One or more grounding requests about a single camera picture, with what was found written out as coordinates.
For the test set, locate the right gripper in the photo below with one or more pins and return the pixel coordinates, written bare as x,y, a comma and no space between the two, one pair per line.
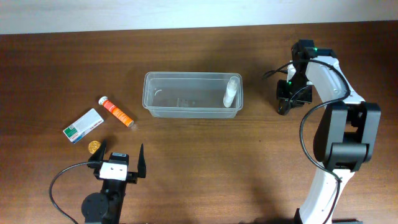
280,89

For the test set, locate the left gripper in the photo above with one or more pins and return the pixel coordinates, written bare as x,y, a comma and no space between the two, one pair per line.
132,176

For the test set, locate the gold foil coin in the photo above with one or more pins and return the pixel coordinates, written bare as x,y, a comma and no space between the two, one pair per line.
93,146

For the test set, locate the white green medicine box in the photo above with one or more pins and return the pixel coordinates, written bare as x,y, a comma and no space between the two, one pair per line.
83,125

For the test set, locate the white spray bottle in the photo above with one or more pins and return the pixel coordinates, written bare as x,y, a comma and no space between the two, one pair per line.
230,92

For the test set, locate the orange tablet tube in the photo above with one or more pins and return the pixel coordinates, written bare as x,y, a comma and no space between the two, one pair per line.
115,111

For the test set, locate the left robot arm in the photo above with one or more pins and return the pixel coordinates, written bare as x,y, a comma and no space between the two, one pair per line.
106,205

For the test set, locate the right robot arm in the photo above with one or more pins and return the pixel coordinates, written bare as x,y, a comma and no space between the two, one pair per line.
347,131

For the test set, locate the clear plastic container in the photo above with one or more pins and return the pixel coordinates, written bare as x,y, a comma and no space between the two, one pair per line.
191,94

